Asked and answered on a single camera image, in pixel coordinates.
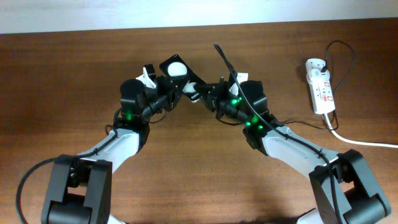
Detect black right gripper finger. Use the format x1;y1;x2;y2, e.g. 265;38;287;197
202;95;217;111
194;83;221;97

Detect black smartphone with bubble wallpaper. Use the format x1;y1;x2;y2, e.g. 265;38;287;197
159;54;206;103

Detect black USB charging cable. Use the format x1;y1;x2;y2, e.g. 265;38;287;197
217;40;356;131

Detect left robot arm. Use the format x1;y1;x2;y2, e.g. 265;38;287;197
41;62;189;224

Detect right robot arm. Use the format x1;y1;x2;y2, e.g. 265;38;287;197
193;80;392;223

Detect white USB charger adapter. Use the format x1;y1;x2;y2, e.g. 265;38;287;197
305;58;330;80

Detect white power strip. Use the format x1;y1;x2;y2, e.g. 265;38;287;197
307;69;335;114

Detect black right camera cable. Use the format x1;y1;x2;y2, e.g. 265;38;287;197
213;42;343;224

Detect black camera cable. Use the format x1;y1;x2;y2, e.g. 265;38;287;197
213;42;343;224
15;108;169;224

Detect black left camera cable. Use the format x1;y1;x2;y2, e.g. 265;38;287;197
15;108;169;224

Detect white power strip cord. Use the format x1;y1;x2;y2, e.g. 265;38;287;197
323;113;398;149

